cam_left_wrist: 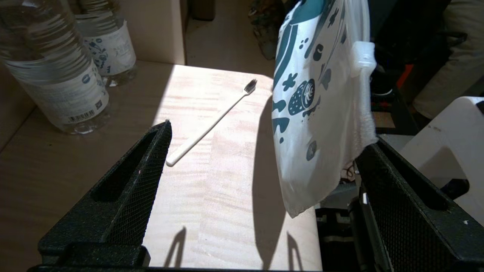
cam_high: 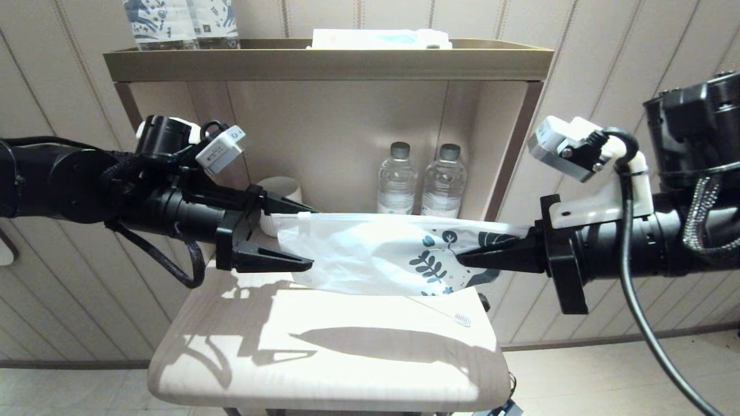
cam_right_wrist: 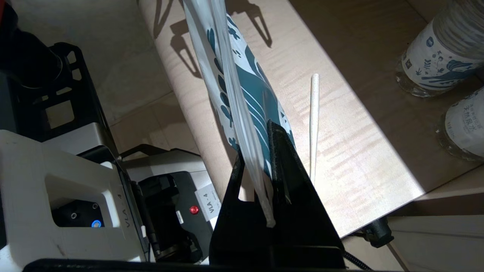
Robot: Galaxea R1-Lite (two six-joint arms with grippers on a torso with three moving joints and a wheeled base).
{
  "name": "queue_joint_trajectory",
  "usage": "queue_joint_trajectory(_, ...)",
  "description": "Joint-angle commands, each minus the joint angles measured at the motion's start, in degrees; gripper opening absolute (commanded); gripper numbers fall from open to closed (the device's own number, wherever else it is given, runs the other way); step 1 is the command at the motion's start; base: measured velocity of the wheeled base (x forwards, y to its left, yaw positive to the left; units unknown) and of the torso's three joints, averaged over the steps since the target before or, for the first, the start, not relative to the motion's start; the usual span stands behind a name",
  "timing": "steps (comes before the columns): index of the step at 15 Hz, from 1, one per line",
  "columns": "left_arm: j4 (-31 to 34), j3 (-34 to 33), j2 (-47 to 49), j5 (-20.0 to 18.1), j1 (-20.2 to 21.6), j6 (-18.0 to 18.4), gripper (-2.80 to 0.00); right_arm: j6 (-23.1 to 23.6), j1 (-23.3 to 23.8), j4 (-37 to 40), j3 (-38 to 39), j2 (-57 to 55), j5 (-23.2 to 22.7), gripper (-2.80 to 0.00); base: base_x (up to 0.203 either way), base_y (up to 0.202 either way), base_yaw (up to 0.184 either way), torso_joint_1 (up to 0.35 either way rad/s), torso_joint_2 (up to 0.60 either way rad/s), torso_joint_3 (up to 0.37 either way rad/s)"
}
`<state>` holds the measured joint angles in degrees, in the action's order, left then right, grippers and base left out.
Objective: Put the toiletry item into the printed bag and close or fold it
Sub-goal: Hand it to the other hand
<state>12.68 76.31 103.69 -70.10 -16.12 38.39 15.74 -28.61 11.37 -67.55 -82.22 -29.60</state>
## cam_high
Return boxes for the braided cable of right arm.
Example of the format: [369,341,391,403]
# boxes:
[682,173,740,256]

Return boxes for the white wall fixture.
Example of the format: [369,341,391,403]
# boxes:
[0,228,20,266]

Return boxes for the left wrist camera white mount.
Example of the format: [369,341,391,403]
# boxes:
[136,117,246,177]

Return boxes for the braided cable of left arm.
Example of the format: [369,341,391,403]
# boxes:
[104,162,206,289]

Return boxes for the white ribbed mug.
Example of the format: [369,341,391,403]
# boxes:
[256,176,303,237]

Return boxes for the braided cable of arm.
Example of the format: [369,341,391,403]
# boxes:
[682,173,740,256]
[104,162,206,289]

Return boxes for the white floral plastic pouch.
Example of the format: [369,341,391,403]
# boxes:
[271,212,530,296]

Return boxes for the light wooden shelf table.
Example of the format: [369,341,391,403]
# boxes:
[103,38,556,416]

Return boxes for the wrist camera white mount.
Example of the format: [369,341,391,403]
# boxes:
[136,117,246,177]
[527,116,655,229]

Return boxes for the white packet with blue print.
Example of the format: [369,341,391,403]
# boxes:
[312,28,453,49]

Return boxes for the thick black camera cable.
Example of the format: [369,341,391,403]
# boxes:
[601,127,740,416]

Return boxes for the clear plastic water bottle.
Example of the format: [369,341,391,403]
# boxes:
[377,142,418,216]
[421,143,465,219]

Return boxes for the white toothbrush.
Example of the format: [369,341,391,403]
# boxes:
[405,295,473,328]

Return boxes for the blue patterned packs on shelf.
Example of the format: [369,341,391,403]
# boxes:
[123,0,197,50]

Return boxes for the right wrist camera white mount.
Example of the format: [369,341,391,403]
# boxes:
[527,116,655,229]

